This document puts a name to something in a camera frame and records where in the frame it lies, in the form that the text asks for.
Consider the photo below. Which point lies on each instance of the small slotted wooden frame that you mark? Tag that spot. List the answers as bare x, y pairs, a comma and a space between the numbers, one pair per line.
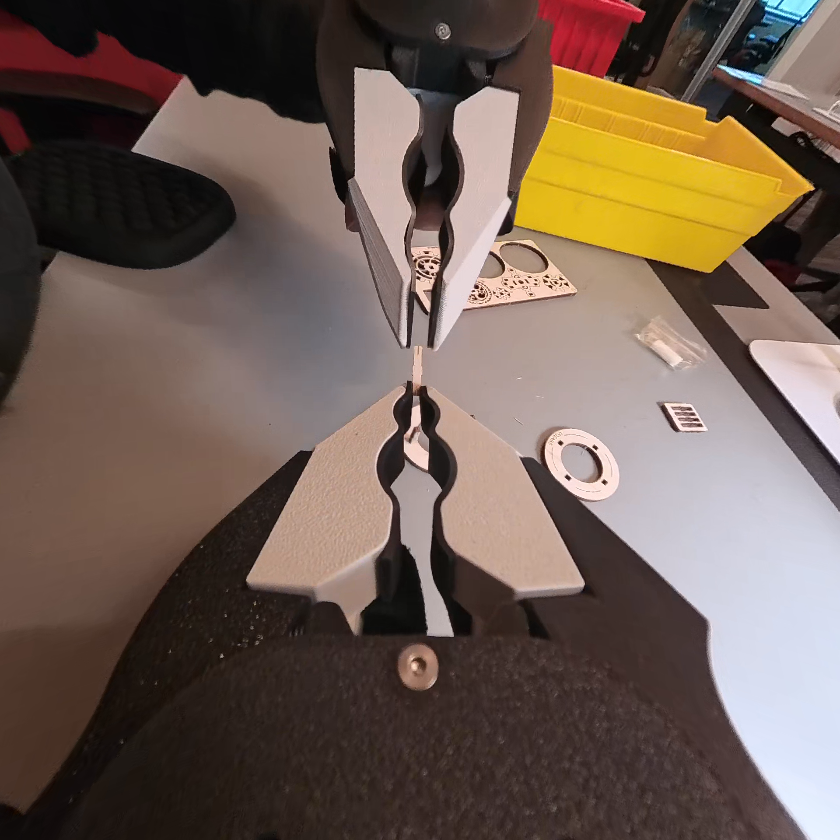
666, 413

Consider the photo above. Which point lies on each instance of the brown wooden table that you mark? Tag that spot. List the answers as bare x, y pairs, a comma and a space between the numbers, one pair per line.
774, 98

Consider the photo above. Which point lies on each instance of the red plastic bin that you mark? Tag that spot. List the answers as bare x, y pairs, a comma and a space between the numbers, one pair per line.
590, 33

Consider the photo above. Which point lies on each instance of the person's left hand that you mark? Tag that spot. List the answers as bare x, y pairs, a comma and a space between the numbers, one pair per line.
432, 211

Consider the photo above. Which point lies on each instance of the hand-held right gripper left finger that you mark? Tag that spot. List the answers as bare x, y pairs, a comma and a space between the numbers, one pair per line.
321, 525

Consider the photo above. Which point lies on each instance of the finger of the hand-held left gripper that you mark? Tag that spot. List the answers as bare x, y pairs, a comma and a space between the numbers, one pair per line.
380, 164
485, 164

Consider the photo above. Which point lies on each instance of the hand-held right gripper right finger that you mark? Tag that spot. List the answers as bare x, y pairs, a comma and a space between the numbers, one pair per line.
512, 525

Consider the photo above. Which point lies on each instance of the grey desk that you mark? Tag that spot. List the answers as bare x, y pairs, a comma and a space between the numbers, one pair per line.
197, 394

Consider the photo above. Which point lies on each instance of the clear plastic bag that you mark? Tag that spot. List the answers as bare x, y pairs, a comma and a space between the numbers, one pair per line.
669, 344

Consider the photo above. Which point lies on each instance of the yellow plastic bin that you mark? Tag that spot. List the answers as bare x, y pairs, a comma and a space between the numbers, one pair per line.
656, 197

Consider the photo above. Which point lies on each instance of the person's left forearm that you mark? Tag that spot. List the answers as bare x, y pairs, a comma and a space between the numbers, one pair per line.
197, 39

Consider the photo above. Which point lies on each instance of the wooden puzzle part sheet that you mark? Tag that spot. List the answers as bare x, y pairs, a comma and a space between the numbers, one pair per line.
551, 289

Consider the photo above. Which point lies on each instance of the person's black hoodie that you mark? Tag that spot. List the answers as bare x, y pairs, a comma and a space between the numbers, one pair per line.
16, 295

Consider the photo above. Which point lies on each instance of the white rounded board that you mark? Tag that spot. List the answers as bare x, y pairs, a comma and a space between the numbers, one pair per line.
800, 394

